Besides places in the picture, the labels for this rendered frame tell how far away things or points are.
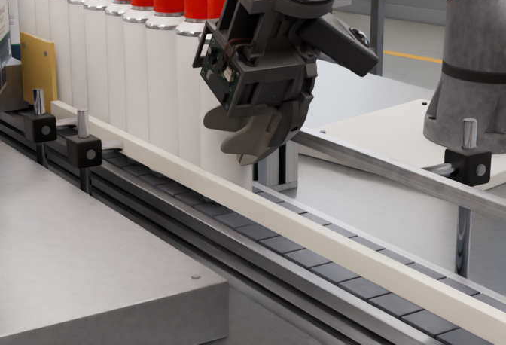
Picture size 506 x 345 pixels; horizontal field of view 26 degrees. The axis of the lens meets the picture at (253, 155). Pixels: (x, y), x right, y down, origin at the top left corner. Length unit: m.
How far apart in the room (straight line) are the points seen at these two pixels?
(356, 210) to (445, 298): 0.44
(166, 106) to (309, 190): 0.23
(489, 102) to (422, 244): 0.31
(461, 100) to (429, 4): 6.37
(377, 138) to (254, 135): 0.44
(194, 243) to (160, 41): 0.21
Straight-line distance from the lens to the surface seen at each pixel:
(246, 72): 0.90
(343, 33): 0.96
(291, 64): 0.92
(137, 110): 1.18
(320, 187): 1.28
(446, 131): 1.38
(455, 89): 1.38
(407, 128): 1.46
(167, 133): 1.13
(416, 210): 1.21
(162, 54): 1.11
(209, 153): 1.05
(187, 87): 1.08
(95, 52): 1.26
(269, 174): 1.25
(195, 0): 1.07
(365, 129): 1.44
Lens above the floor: 1.22
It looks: 16 degrees down
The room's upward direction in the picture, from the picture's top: straight up
